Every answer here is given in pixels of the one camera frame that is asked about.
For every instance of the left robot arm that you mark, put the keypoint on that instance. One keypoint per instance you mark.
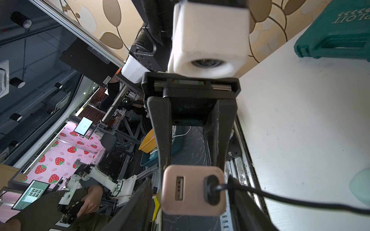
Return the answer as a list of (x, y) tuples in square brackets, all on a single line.
[(150, 52)]

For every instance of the mint earbud case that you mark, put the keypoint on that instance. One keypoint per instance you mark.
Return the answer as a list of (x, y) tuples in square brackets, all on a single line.
[(360, 186)]

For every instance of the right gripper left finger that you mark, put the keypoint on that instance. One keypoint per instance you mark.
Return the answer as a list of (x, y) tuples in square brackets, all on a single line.
[(135, 215)]

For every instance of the person in dark shirt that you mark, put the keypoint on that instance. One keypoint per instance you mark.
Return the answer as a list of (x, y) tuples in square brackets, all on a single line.
[(42, 215)]

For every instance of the green tool case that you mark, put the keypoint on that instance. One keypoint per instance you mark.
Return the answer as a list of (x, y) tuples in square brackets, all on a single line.
[(342, 30)]

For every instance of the dark green tray outside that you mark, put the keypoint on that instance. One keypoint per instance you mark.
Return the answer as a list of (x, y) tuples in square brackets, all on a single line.
[(148, 160)]

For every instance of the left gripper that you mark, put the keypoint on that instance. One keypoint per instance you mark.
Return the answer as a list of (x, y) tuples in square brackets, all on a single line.
[(172, 99)]

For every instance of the yellow tray outside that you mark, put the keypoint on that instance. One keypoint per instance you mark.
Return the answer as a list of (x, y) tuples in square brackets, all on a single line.
[(149, 143)]

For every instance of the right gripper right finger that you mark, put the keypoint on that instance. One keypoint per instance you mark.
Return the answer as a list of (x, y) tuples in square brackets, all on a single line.
[(245, 214)]

